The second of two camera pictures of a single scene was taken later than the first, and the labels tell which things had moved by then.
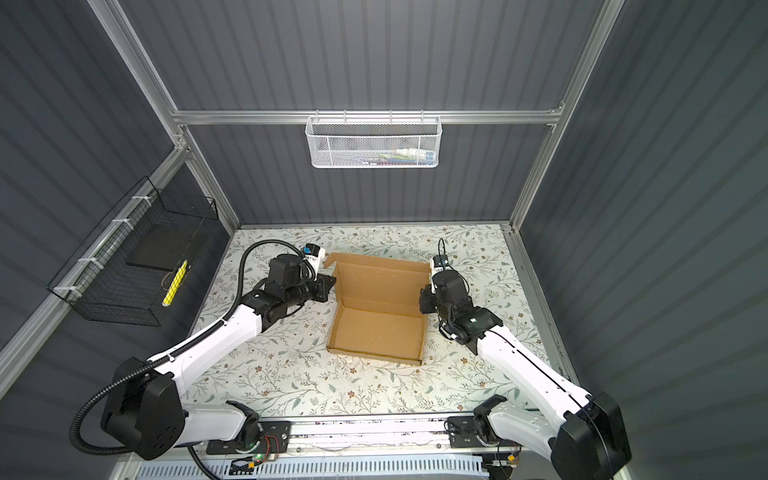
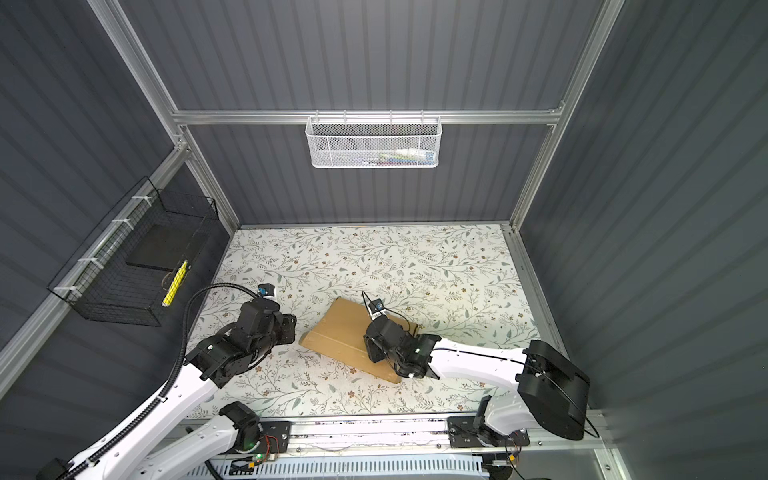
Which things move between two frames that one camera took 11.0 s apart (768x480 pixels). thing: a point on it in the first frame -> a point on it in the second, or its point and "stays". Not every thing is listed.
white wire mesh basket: [373, 142] stays
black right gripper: [425, 298] -> [371, 348]
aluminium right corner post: [594, 44] stays
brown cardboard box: [379, 307] -> [338, 336]
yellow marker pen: [169, 295] stays
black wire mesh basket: [133, 265] stays
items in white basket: [402, 157] stays
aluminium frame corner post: [140, 69] stays
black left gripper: [324, 283] -> [288, 325]
